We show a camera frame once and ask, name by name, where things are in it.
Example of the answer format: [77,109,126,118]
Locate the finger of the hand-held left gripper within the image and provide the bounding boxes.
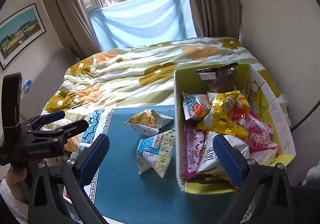
[24,111,66,131]
[32,119,89,143]

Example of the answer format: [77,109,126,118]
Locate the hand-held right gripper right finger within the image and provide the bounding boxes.
[212,134,293,224]

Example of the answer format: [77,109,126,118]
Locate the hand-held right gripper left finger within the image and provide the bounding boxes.
[27,134,111,224]

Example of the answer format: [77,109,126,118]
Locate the pink striped snack bag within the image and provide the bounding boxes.
[231,107,279,156]

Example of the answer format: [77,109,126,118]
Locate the yellow-green cardboard box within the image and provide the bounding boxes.
[173,63,296,193]

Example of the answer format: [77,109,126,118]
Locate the person's left hand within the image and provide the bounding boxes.
[5,167,28,199]

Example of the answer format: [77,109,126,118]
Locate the white black-striped snack packet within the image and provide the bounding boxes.
[196,131,250,175]

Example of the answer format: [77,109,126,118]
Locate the teal patterned tablecloth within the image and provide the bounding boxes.
[64,105,240,224]

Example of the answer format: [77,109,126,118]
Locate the grey headboard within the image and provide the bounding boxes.
[21,45,78,114]

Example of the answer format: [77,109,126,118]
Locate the triangular blue yellow snack packet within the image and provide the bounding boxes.
[136,128,175,178]

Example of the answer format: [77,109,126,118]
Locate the triangular chips snack packet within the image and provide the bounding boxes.
[122,109,174,137]

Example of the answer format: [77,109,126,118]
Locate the blue and red snack packet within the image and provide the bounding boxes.
[182,92,213,121]

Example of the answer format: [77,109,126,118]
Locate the floral blanket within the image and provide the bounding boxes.
[41,37,292,124]

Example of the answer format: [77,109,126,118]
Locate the brown snack packet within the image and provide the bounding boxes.
[196,62,238,94]

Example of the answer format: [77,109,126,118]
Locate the framed houses picture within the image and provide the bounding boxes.
[0,3,47,71]

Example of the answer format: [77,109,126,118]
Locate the beige curtain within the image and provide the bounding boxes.
[45,0,102,60]
[180,0,243,43]

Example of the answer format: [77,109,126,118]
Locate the light blue window cloth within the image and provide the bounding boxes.
[89,0,197,51]

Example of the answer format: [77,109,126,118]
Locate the black cable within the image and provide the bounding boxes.
[289,100,320,131]

